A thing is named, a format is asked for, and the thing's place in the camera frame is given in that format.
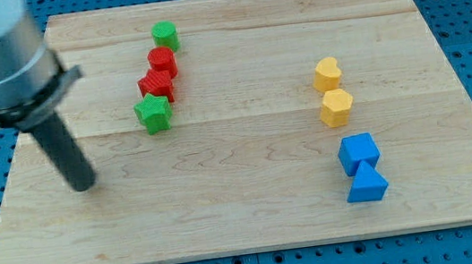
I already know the black pusher mounting flange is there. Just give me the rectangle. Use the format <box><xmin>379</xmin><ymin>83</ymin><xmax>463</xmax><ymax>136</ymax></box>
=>
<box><xmin>0</xmin><ymin>49</ymin><xmax>82</xmax><ymax>132</ymax></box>

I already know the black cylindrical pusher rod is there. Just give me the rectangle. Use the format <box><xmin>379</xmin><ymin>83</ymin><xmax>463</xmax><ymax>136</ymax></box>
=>
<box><xmin>30</xmin><ymin>113</ymin><xmax>97</xmax><ymax>192</ymax></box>

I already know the green star block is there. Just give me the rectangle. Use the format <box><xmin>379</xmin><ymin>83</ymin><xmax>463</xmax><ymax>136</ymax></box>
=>
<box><xmin>133</xmin><ymin>93</ymin><xmax>173</xmax><ymax>135</ymax></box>

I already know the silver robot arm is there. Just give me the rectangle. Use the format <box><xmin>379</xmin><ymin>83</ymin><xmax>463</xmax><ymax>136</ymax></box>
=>
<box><xmin>0</xmin><ymin>0</ymin><xmax>97</xmax><ymax>192</ymax></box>

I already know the red star block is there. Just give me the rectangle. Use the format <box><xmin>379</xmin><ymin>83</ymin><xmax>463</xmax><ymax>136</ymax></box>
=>
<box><xmin>137</xmin><ymin>69</ymin><xmax>175</xmax><ymax>103</ymax></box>

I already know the red cylinder block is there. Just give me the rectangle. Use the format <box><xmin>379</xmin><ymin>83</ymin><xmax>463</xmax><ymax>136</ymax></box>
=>
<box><xmin>147</xmin><ymin>47</ymin><xmax>178</xmax><ymax>79</ymax></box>

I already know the green cylinder block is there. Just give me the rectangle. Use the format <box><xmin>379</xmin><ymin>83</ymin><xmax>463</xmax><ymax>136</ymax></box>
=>
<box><xmin>150</xmin><ymin>21</ymin><xmax>180</xmax><ymax>52</ymax></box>

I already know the light wooden board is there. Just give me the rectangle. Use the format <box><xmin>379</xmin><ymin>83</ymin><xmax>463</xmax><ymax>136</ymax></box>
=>
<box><xmin>0</xmin><ymin>0</ymin><xmax>472</xmax><ymax>264</ymax></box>

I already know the yellow heart block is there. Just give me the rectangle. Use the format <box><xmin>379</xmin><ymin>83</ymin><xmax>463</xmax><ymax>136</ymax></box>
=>
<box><xmin>313</xmin><ymin>56</ymin><xmax>342</xmax><ymax>92</ymax></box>

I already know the yellow hexagon block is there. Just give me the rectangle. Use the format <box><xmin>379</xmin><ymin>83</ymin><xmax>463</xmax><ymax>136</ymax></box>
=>
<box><xmin>320</xmin><ymin>89</ymin><xmax>354</xmax><ymax>128</ymax></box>

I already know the blue cube block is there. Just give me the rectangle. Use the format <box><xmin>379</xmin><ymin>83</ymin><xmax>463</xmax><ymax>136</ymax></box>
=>
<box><xmin>337</xmin><ymin>132</ymin><xmax>381</xmax><ymax>176</ymax></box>

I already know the blue triangular prism block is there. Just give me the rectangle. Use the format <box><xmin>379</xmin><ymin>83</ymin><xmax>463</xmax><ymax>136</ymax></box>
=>
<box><xmin>347</xmin><ymin>160</ymin><xmax>389</xmax><ymax>203</ymax></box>

